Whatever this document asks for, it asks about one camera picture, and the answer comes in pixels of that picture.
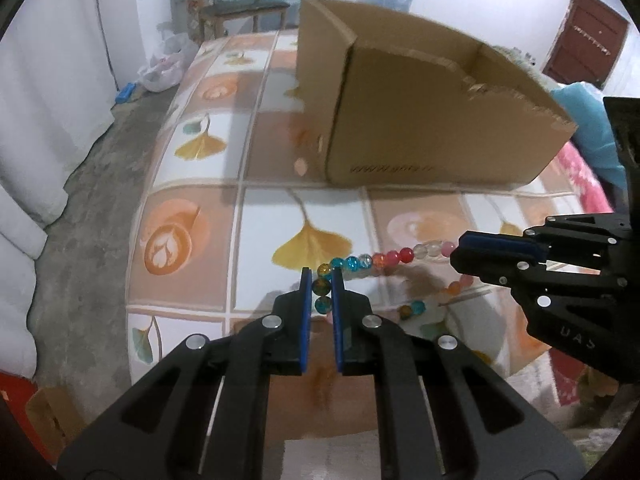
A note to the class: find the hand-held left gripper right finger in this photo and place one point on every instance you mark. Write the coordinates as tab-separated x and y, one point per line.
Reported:
337	320

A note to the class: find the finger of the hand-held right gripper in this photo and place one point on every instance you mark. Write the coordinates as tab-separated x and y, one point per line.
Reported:
500	247
590	240

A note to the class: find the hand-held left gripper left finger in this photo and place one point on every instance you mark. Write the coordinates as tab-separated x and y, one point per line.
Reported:
306	320

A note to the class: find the brown cardboard box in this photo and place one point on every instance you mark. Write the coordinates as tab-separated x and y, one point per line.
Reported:
425	125

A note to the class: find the teal pillow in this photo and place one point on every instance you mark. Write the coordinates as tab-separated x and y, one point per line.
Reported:
595	130

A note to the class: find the ginkgo leaf printed mat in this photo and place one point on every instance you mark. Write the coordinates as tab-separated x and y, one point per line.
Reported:
280	160

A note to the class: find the brown door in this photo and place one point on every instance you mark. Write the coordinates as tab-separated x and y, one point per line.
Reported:
585	40

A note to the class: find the cardboard piece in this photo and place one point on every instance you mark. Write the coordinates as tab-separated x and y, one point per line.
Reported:
55	415

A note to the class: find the white plastic bag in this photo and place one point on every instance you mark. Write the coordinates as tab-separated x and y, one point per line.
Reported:
165	67

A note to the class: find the small blue item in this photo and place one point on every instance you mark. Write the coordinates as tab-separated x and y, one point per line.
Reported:
125	92

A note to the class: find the red item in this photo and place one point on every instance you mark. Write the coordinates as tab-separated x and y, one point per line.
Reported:
15	400

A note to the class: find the wooden chair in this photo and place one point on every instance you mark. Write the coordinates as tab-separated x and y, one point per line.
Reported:
245	7

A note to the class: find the white curtain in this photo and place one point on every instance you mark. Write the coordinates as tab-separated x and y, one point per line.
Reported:
50	110

